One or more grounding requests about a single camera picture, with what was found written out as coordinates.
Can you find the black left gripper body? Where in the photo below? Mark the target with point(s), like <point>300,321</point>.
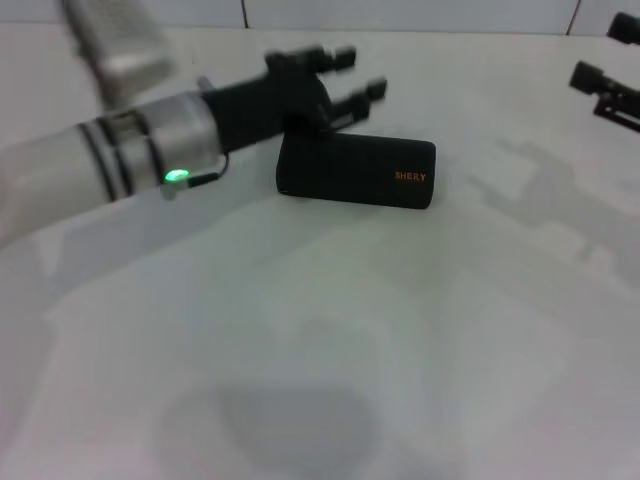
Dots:
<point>270,107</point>

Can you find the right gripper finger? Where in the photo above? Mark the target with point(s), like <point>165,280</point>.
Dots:
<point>600,85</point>
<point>625,26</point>

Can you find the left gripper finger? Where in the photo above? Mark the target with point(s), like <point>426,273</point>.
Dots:
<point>367,92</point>
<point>337,56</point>

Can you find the black glasses case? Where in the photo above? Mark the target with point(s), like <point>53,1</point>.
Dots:
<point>355,170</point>

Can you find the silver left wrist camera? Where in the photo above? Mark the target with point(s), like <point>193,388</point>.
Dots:
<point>117,45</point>

